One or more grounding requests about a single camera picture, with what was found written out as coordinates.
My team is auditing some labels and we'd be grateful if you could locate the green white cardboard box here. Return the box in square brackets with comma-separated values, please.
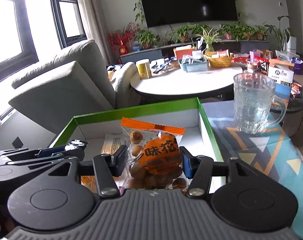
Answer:
[48, 97, 227, 194]

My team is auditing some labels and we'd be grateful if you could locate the black framed window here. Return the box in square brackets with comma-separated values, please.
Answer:
[0, 0, 87, 120]

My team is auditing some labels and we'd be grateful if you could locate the orange box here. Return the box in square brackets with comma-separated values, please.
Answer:
[173, 45, 195, 60]

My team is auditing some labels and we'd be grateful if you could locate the grey armchair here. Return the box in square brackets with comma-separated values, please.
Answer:
[9, 40, 141, 134]

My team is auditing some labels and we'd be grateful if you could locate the potted green plant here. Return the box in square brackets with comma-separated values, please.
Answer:
[137, 29, 160, 49]

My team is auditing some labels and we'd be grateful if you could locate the round white coffee table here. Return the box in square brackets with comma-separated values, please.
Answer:
[130, 63, 243, 98]

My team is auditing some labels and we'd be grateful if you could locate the spider plant in vase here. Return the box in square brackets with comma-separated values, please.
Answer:
[197, 27, 219, 52]

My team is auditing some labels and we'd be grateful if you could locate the blue grey storage tray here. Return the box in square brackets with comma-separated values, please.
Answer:
[179, 59, 209, 73]

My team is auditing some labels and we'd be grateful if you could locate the dark round side table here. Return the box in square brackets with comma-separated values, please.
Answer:
[280, 80, 303, 137]

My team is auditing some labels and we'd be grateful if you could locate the white blue carton box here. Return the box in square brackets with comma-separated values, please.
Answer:
[268, 59, 294, 107]

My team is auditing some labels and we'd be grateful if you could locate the silver black snack wrapper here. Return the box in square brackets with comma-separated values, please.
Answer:
[64, 139, 88, 151]

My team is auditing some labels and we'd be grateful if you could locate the orange peanut snack packet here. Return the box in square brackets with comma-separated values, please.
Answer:
[121, 118, 189, 192]

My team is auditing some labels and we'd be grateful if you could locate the grey tv cabinet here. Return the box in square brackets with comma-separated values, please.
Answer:
[119, 39, 270, 65]

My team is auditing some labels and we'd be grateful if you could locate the red flower decoration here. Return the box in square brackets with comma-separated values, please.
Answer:
[107, 23, 140, 56]

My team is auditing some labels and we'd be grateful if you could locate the clear beige snack packet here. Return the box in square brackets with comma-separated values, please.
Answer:
[101, 134, 124, 155]

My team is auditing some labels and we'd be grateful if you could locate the beige curtain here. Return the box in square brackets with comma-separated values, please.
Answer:
[77, 0, 117, 65]

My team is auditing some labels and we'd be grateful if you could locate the woven yellow basket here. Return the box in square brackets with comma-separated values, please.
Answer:
[207, 57, 232, 68]

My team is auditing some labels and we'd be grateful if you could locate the clear glass mug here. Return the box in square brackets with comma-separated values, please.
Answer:
[234, 73, 286, 134]

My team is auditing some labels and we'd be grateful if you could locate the black wall television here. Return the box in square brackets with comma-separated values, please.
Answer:
[142, 0, 238, 27]

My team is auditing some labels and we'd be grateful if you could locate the yellow canister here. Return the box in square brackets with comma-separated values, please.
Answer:
[136, 59, 152, 80]

